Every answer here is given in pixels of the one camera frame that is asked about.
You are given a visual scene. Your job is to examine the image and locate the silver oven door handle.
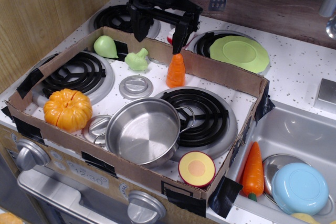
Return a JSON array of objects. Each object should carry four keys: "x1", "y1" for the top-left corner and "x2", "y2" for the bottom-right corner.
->
[{"x1": 17, "y1": 169, "x2": 116, "y2": 223}]

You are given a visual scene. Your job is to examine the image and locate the light green toy broccoli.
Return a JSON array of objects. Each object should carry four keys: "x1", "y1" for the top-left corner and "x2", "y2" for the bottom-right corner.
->
[{"x1": 124, "y1": 48, "x2": 148, "y2": 71}]

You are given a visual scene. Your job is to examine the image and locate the right silver oven knob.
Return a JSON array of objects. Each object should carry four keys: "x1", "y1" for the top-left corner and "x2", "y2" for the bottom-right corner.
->
[{"x1": 127, "y1": 190, "x2": 166, "y2": 224}]

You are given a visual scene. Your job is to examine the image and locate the rear right black burner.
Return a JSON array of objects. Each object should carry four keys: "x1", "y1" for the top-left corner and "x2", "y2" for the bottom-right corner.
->
[{"x1": 195, "y1": 31, "x2": 245, "y2": 58}]

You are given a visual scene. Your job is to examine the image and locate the orange object bottom left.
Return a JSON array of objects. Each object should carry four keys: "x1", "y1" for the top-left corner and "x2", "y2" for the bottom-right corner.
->
[{"x1": 0, "y1": 212, "x2": 23, "y2": 224}]

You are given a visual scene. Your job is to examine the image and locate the yellow toy in sink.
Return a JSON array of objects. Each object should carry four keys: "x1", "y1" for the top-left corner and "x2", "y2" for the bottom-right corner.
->
[{"x1": 291, "y1": 213, "x2": 320, "y2": 224}]

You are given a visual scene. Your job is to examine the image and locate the silver sink basin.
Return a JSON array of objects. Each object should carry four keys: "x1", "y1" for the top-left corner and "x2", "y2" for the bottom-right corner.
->
[{"x1": 227, "y1": 102, "x2": 335, "y2": 223}]

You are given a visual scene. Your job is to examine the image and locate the light green plastic plate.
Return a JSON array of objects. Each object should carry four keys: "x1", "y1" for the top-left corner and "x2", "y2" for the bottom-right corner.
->
[{"x1": 209, "y1": 36, "x2": 270, "y2": 73}]

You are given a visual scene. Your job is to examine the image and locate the silver stove knob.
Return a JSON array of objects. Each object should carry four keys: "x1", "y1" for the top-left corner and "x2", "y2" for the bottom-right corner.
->
[
  {"x1": 119, "y1": 75, "x2": 153, "y2": 100},
  {"x1": 82, "y1": 115, "x2": 112, "y2": 147}
]

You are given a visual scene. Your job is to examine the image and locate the orange toy carrot in sink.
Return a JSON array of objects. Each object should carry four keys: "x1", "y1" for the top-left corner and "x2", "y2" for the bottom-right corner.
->
[{"x1": 241, "y1": 142, "x2": 264, "y2": 202}]

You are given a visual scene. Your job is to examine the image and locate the stainless steel pot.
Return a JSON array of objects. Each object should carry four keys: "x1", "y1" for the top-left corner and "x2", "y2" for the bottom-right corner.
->
[{"x1": 101, "y1": 97, "x2": 195, "y2": 168}]

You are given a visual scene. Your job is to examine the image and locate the steel lid in sink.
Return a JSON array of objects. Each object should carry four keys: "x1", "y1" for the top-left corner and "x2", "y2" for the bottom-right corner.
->
[{"x1": 262, "y1": 154, "x2": 330, "y2": 212}]

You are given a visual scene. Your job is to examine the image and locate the front left black burner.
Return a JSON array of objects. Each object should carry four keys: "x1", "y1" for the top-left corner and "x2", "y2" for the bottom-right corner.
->
[{"x1": 42, "y1": 51, "x2": 107, "y2": 98}]

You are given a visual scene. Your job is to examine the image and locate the silver front stove knob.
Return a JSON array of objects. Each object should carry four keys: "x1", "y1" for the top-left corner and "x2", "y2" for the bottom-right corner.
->
[{"x1": 82, "y1": 115, "x2": 112, "y2": 147}]

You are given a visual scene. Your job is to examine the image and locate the silver faucet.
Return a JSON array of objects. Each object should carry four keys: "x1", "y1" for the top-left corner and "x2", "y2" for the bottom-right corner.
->
[{"x1": 318, "y1": 0, "x2": 335, "y2": 40}]

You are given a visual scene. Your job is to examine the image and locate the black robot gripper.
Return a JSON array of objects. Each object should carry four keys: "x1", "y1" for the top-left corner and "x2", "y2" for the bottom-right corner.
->
[{"x1": 127, "y1": 0, "x2": 203, "y2": 55}]

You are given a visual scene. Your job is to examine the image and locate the front right black burner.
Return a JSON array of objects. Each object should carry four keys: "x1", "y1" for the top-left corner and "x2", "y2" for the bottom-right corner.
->
[{"x1": 160, "y1": 88, "x2": 228, "y2": 147}]

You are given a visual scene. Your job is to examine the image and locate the brown cardboard fence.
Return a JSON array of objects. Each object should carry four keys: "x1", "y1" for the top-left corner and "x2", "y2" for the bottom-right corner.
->
[{"x1": 6, "y1": 27, "x2": 269, "y2": 193}]

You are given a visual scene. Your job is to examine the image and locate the light green toy pear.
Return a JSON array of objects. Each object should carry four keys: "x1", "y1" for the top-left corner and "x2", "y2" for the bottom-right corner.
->
[{"x1": 93, "y1": 35, "x2": 118, "y2": 59}]

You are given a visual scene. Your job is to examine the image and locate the light blue plastic bowl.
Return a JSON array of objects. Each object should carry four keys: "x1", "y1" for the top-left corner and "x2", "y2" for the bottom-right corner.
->
[{"x1": 271, "y1": 163, "x2": 329, "y2": 215}]

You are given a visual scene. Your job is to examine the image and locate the orange toy carrot piece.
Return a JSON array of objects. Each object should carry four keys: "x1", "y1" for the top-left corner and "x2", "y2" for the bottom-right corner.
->
[{"x1": 166, "y1": 54, "x2": 186, "y2": 88}]

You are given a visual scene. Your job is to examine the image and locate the left silver oven knob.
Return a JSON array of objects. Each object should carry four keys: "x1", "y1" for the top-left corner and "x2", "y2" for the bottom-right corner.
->
[{"x1": 16, "y1": 139, "x2": 51, "y2": 170}]

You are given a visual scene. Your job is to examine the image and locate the silver faucet base block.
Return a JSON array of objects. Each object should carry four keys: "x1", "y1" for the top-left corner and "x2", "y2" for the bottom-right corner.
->
[{"x1": 313, "y1": 78, "x2": 336, "y2": 114}]

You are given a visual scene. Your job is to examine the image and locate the silver centre stove knob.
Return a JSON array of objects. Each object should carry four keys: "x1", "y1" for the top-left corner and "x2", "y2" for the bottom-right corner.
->
[{"x1": 119, "y1": 75, "x2": 153, "y2": 100}]

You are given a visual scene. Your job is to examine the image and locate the orange toy pumpkin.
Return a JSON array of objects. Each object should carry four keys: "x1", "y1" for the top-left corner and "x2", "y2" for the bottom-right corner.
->
[{"x1": 43, "y1": 89, "x2": 93, "y2": 133}]

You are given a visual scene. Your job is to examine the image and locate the red white toy food piece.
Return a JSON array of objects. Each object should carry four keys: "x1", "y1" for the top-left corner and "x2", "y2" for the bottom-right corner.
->
[{"x1": 166, "y1": 23, "x2": 197, "y2": 49}]

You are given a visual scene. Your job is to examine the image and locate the silver oven knob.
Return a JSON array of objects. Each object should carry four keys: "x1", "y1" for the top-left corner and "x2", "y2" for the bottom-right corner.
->
[
  {"x1": 127, "y1": 190, "x2": 166, "y2": 224},
  {"x1": 16, "y1": 139, "x2": 51, "y2": 170}
]

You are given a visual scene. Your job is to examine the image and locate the halved toy peach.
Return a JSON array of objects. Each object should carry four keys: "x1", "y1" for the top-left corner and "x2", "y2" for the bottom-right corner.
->
[{"x1": 178, "y1": 151, "x2": 216, "y2": 188}]

